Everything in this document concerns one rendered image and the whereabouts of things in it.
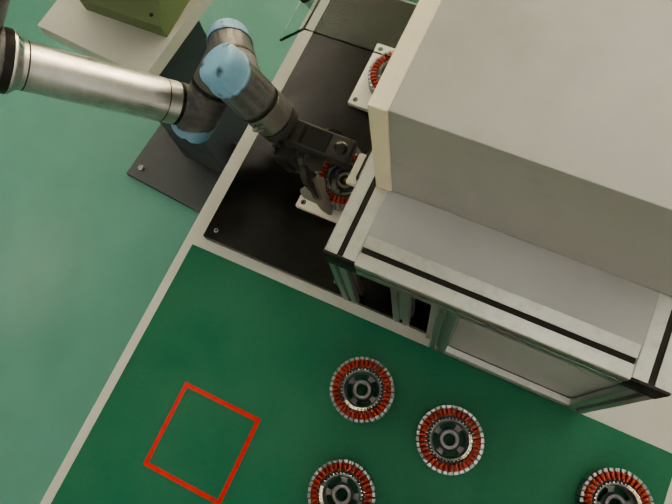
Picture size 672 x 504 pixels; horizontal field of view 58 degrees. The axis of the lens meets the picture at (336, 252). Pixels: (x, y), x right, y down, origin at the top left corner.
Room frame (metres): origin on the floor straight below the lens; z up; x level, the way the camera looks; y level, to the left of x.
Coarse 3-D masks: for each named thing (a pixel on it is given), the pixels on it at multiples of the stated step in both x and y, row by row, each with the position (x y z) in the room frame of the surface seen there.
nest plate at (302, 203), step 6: (336, 186) 0.50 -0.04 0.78; (342, 192) 0.48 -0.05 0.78; (348, 192) 0.47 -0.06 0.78; (300, 198) 0.50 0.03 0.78; (300, 204) 0.48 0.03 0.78; (306, 204) 0.48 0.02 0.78; (312, 204) 0.48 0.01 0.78; (306, 210) 0.47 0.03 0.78; (312, 210) 0.46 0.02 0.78; (318, 210) 0.46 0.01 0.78; (336, 210) 0.45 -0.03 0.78; (324, 216) 0.44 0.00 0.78; (330, 216) 0.44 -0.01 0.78; (336, 216) 0.44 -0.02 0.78; (336, 222) 0.43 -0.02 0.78
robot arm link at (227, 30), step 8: (216, 24) 0.74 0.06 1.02; (224, 24) 0.73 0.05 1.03; (232, 24) 0.72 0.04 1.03; (240, 24) 0.73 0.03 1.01; (208, 32) 0.74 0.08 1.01; (216, 32) 0.72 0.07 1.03; (224, 32) 0.71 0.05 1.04; (232, 32) 0.70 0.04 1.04; (240, 32) 0.70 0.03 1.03; (208, 40) 0.72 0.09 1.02; (216, 40) 0.69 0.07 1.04; (224, 40) 0.68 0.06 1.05; (232, 40) 0.68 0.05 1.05; (240, 40) 0.68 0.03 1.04; (248, 40) 0.69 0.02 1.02; (208, 48) 0.70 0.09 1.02; (248, 48) 0.66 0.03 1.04; (200, 64) 0.69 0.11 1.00; (200, 80) 0.67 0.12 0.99; (208, 88) 0.65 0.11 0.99; (216, 96) 0.64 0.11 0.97
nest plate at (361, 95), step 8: (376, 56) 0.74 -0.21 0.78; (368, 64) 0.73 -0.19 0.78; (360, 80) 0.70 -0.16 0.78; (360, 88) 0.68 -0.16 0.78; (368, 88) 0.68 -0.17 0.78; (352, 96) 0.67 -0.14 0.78; (360, 96) 0.67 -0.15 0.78; (368, 96) 0.66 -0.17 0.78; (352, 104) 0.65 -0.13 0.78; (360, 104) 0.65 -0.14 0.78
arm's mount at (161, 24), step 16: (80, 0) 1.14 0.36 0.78; (96, 0) 1.11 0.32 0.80; (112, 0) 1.09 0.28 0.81; (128, 0) 1.06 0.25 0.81; (144, 0) 1.04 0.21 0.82; (160, 0) 1.02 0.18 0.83; (176, 0) 1.05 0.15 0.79; (112, 16) 1.09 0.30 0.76; (128, 16) 1.05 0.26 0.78; (144, 16) 1.02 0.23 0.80; (160, 16) 1.00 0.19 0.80; (176, 16) 1.03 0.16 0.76; (160, 32) 1.00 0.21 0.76
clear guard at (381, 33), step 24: (312, 0) 0.70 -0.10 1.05; (336, 0) 0.67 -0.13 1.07; (360, 0) 0.66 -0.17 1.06; (384, 0) 0.64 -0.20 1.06; (408, 0) 0.63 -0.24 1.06; (288, 24) 0.70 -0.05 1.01; (312, 24) 0.64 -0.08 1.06; (336, 24) 0.63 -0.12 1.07; (360, 24) 0.61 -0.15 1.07; (384, 24) 0.60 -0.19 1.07; (384, 48) 0.56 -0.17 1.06
